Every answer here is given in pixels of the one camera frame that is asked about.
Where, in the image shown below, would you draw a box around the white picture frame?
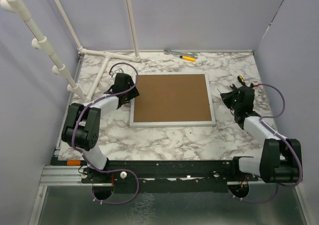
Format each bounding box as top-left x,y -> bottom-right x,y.
130,73 -> 216,127

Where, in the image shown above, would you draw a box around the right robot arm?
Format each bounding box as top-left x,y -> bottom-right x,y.
220,85 -> 303,187

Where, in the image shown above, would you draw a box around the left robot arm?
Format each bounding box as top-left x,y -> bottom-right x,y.
61,73 -> 139,183

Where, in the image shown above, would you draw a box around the black yellow screwdriver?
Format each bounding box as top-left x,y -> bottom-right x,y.
237,75 -> 246,86

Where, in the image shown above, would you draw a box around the silver wrench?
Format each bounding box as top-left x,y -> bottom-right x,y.
164,49 -> 198,60

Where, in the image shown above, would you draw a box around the yellow utility knife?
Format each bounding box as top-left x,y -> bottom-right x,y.
180,56 -> 196,62

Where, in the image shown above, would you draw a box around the white PVC pipe rack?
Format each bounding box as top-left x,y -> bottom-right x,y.
0,0 -> 142,106

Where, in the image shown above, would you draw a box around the blue handled pliers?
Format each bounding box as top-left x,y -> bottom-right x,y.
230,84 -> 238,91

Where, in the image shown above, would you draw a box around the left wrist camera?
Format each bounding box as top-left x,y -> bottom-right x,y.
113,68 -> 124,74

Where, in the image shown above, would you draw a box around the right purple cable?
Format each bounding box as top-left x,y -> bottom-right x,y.
231,83 -> 304,204

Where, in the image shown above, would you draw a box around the purple cable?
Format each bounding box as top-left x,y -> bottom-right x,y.
71,62 -> 140,206
231,83 -> 304,204

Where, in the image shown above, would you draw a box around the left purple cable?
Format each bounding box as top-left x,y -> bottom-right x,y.
71,62 -> 140,206

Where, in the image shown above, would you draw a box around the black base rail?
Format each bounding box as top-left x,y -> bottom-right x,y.
49,157 -> 260,193

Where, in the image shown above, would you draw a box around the aluminium extrusion rail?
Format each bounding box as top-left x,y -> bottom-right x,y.
39,166 -> 82,186

